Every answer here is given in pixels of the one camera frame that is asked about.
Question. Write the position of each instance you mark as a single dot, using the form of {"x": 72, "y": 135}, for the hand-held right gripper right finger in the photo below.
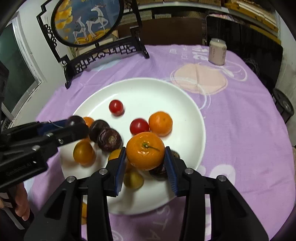
{"x": 170, "y": 172}

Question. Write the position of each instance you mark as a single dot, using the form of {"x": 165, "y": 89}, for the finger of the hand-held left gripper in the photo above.
{"x": 71, "y": 134}
{"x": 52, "y": 124}

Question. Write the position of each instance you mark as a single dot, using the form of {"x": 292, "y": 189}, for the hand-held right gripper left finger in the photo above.
{"x": 120, "y": 172}

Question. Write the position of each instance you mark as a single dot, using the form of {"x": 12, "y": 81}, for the dark brown water chestnut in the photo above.
{"x": 159, "y": 173}
{"x": 110, "y": 141}
{"x": 98, "y": 129}
{"x": 175, "y": 154}

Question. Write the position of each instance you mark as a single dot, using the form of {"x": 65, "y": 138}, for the small dark plum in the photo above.
{"x": 75, "y": 120}

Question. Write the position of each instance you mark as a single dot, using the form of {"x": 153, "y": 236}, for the small yellow longan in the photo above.
{"x": 133, "y": 180}

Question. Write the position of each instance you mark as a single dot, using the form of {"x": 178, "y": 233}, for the mandarin orange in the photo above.
{"x": 88, "y": 121}
{"x": 114, "y": 155}
{"x": 144, "y": 150}
{"x": 160, "y": 123}
{"x": 84, "y": 209}

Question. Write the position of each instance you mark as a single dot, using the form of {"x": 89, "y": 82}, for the smooth yellow-orange fruit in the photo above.
{"x": 84, "y": 153}

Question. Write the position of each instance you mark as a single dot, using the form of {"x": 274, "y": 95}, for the red cherry tomato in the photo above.
{"x": 138, "y": 126}
{"x": 116, "y": 107}

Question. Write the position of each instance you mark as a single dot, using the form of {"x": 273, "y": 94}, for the white oval plate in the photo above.
{"x": 150, "y": 92}

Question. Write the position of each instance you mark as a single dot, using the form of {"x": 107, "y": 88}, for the person's left hand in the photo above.
{"x": 22, "y": 201}

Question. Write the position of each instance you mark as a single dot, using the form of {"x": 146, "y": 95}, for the white framed window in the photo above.
{"x": 16, "y": 76}

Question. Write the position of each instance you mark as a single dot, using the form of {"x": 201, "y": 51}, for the purple printed blanket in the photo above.
{"x": 242, "y": 139}

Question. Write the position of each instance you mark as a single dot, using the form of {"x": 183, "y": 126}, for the round deer screen black stand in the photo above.
{"x": 87, "y": 23}

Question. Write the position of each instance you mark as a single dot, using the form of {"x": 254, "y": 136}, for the pale drink can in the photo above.
{"x": 217, "y": 52}

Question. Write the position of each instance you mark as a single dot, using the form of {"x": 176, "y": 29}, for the black round stool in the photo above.
{"x": 283, "y": 104}

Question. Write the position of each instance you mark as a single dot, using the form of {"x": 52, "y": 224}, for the brown wooden board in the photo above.
{"x": 166, "y": 30}

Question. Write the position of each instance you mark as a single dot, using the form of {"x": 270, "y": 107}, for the black folded table board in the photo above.
{"x": 245, "y": 46}

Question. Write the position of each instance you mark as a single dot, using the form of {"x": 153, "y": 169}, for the stack of wooden boxes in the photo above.
{"x": 254, "y": 14}

